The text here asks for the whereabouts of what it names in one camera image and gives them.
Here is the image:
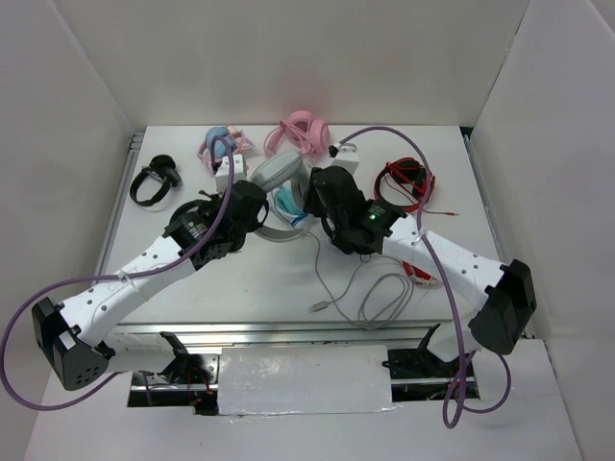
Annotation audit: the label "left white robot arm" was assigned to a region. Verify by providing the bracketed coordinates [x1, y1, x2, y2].
[32, 181, 268, 391]

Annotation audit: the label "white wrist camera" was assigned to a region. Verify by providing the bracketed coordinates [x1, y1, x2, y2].
[329, 143, 359, 175]
[214, 154, 247, 194]

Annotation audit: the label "red folded headphones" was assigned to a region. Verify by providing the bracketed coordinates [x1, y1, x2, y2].
[403, 261, 442, 288]

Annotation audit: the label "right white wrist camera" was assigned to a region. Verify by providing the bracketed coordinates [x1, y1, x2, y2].
[329, 143, 359, 175]

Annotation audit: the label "aluminium front rail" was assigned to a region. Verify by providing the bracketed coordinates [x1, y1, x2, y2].
[112, 321, 435, 349]

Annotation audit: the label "teal cat-ear headphones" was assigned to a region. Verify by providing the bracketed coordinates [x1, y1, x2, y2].
[271, 186, 307, 229]

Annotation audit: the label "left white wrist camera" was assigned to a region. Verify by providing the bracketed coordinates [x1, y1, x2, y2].
[214, 154, 247, 194]

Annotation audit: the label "pink blue cat-ear headphones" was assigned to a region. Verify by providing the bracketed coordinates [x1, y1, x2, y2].
[196, 125, 255, 174]

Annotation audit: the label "small black headphones left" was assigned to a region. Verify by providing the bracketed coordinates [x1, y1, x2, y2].
[130, 155, 184, 208]

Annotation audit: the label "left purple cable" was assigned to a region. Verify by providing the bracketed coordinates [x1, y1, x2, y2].
[0, 135, 237, 413]

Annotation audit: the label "grey headphone cable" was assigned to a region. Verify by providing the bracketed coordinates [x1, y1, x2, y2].
[307, 229, 415, 330]

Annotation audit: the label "red black headphones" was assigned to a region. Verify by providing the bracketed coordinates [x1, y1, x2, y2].
[373, 157, 436, 214]

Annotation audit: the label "pink over-ear headphones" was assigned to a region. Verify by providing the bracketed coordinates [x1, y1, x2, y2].
[263, 110, 331, 157]

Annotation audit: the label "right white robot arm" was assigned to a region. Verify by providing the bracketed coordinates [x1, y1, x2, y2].
[304, 166, 536, 376]

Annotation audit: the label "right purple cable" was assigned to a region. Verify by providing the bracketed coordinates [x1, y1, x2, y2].
[335, 126, 513, 430]

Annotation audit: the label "grey over-ear headphones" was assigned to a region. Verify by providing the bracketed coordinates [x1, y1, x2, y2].
[249, 151, 314, 243]

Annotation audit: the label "black on-ear headphones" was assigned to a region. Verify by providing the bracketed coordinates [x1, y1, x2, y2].
[320, 217, 376, 255]

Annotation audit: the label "purple cable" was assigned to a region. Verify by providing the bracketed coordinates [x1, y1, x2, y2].
[335, 126, 513, 430]
[0, 135, 237, 413]

